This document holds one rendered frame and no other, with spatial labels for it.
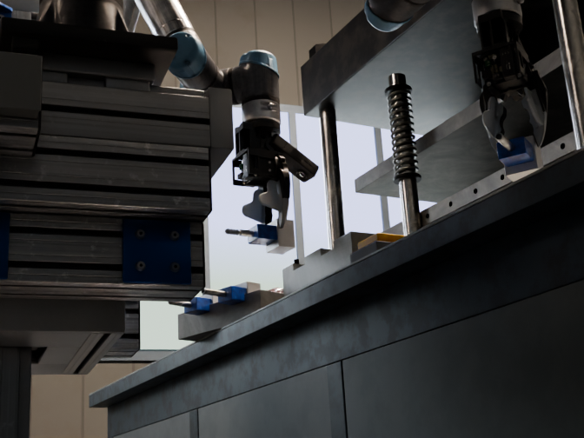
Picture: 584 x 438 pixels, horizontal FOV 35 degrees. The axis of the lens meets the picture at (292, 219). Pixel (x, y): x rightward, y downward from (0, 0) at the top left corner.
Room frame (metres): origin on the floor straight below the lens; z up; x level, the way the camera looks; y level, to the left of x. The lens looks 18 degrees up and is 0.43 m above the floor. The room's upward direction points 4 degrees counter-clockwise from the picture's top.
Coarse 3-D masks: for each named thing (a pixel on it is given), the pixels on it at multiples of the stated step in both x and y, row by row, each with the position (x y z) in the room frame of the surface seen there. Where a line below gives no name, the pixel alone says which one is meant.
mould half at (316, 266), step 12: (336, 240) 1.55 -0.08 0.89; (348, 240) 1.52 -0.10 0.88; (360, 240) 1.52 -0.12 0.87; (336, 252) 1.56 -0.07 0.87; (348, 252) 1.52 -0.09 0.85; (312, 264) 1.63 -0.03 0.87; (324, 264) 1.60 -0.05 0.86; (336, 264) 1.56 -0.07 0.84; (288, 276) 1.72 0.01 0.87; (300, 276) 1.68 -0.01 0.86; (312, 276) 1.64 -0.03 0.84; (288, 288) 1.72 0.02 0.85; (300, 288) 1.68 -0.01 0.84
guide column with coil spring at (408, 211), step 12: (396, 96) 2.65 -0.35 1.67; (396, 108) 2.65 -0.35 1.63; (396, 120) 2.65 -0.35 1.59; (408, 120) 2.66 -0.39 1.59; (408, 132) 2.65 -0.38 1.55; (408, 144) 2.65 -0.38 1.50; (408, 156) 2.65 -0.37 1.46; (408, 180) 2.65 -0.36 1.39; (408, 192) 2.65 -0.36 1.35; (408, 204) 2.65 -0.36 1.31; (408, 216) 2.65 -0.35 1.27; (420, 216) 2.67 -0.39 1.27; (408, 228) 2.65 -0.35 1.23; (420, 228) 2.66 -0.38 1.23
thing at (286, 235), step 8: (256, 224) 1.61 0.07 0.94; (264, 224) 1.62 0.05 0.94; (272, 224) 1.64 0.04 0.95; (288, 224) 1.64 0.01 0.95; (232, 232) 1.60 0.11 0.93; (240, 232) 1.61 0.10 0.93; (248, 232) 1.62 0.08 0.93; (256, 232) 1.61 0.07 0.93; (264, 232) 1.62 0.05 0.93; (272, 232) 1.62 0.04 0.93; (280, 232) 1.63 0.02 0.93; (288, 232) 1.64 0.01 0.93; (248, 240) 1.64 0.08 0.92; (256, 240) 1.62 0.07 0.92; (264, 240) 1.63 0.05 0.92; (272, 240) 1.63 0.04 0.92; (280, 240) 1.63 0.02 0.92; (288, 240) 1.64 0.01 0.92; (272, 248) 1.65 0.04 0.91; (280, 248) 1.64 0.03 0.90; (288, 248) 1.64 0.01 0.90
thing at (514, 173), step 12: (504, 144) 1.24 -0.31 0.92; (516, 144) 1.26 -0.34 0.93; (528, 144) 1.27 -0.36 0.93; (504, 156) 1.27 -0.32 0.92; (516, 156) 1.27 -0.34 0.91; (528, 156) 1.27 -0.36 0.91; (540, 156) 1.31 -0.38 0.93; (516, 168) 1.30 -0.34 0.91; (528, 168) 1.29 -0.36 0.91; (540, 168) 1.30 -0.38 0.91; (516, 180) 1.34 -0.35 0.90
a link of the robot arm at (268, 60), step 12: (240, 60) 1.63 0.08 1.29; (252, 60) 1.61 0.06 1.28; (264, 60) 1.61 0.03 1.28; (240, 72) 1.61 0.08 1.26; (252, 72) 1.61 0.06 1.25; (264, 72) 1.61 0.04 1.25; (276, 72) 1.62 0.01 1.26; (240, 84) 1.62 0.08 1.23; (252, 84) 1.61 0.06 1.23; (264, 84) 1.61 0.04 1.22; (276, 84) 1.63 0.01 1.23; (240, 96) 1.63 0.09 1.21; (252, 96) 1.61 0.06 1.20; (264, 96) 1.61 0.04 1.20; (276, 96) 1.62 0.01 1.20
